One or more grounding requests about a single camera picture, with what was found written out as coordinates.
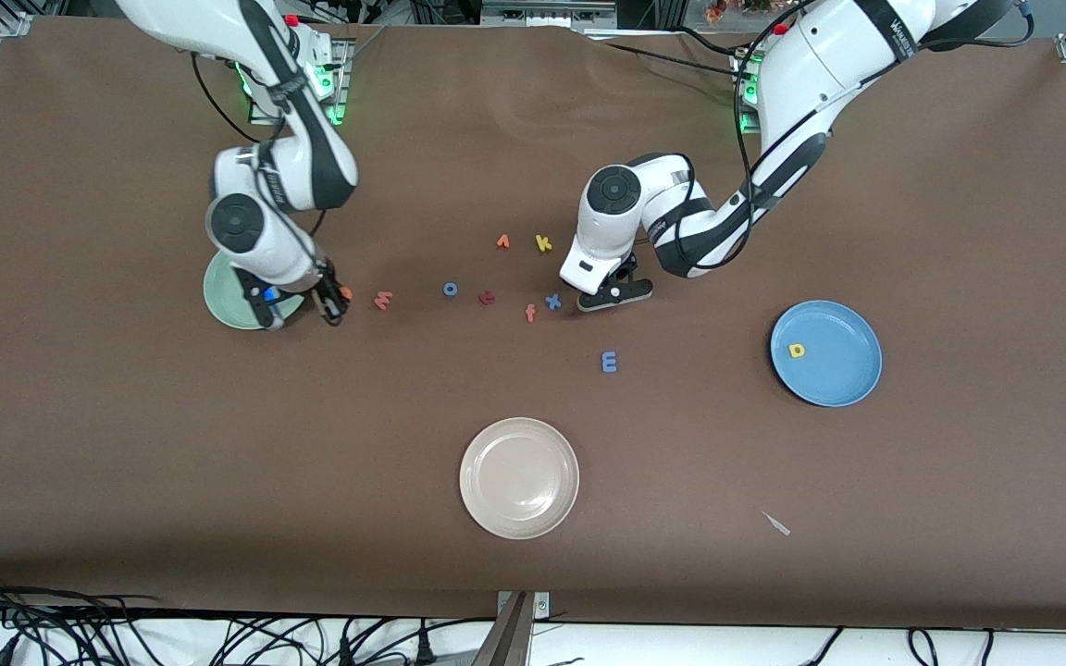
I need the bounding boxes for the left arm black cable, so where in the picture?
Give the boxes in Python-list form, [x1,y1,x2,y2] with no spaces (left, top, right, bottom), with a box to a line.
[681,0,1035,278]

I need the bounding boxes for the blue plate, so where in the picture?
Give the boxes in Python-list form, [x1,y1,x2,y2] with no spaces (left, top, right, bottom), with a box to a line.
[770,300,884,409]

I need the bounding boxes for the small metal bracket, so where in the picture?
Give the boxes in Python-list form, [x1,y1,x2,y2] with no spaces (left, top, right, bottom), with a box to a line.
[496,592,551,619]

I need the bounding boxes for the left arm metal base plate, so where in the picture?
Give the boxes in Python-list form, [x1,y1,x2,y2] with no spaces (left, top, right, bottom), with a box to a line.
[732,46,775,138]

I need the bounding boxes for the thin grey cable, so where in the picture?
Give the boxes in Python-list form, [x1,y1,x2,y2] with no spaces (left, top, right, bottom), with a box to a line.
[339,25,388,68]

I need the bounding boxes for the beige plate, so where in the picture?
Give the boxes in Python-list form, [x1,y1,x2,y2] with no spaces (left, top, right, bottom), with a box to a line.
[459,417,581,540]

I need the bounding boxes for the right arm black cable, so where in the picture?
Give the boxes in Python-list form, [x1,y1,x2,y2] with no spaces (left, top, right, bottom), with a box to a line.
[191,51,330,241]

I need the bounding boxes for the brown table cover sheet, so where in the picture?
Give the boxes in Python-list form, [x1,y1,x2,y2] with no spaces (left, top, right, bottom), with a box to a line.
[0,16,1066,632]

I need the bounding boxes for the orange plastic toys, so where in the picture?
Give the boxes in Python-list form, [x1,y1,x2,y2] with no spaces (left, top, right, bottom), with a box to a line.
[704,0,798,24]

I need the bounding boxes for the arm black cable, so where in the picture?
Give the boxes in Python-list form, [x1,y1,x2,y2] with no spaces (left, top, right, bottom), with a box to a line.
[191,51,330,241]
[681,0,1035,278]

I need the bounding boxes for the green plate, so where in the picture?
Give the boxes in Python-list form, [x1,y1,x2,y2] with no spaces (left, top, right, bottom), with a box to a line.
[204,250,307,331]

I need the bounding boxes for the aluminium frame crossbar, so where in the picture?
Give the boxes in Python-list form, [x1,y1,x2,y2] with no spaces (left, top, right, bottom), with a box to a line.
[480,0,619,29]

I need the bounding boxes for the black table cable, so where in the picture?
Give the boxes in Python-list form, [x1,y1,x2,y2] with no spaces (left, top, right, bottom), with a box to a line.
[602,42,756,82]
[676,26,767,58]

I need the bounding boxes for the grey metal camera post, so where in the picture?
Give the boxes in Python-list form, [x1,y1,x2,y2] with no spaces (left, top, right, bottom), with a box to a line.
[471,592,534,666]

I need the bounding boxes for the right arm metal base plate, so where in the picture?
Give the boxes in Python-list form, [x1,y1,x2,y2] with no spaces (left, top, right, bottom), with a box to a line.
[248,37,353,127]

